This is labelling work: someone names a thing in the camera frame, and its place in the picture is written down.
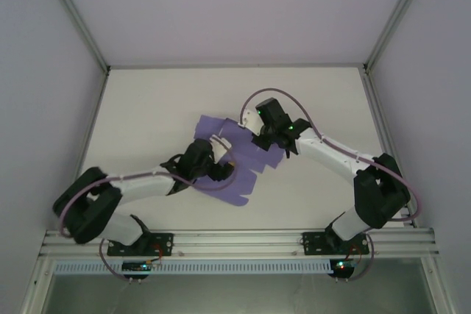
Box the circuit board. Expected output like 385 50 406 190
122 261 152 273
330 259 357 274

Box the aluminium mounting rail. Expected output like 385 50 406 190
38 226 441 258

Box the aluminium frame post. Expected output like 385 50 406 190
363 0 432 72
39 0 112 73

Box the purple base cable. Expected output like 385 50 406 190
98 238 149 282
344 235 375 282

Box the left circuit board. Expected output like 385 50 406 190
122 261 152 273

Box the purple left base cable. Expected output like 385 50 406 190
98 238 149 282

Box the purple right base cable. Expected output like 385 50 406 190
344 235 375 282

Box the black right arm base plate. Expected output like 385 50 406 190
302 231 369 257

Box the right circuit board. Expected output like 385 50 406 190
330 259 357 274

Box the red right base wire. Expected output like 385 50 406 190
347 245 364 263

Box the aluminium side rail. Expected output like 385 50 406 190
43 69 110 232
361 67 417 229

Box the red base wire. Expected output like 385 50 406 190
144 243 166 266
347 245 364 263

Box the slotted white cable duct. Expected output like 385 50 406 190
54 259 333 275

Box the purple paper box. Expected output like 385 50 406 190
194 113 283 209

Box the red left base wire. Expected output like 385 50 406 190
144 243 166 266

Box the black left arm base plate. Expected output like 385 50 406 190
107 232 174 257

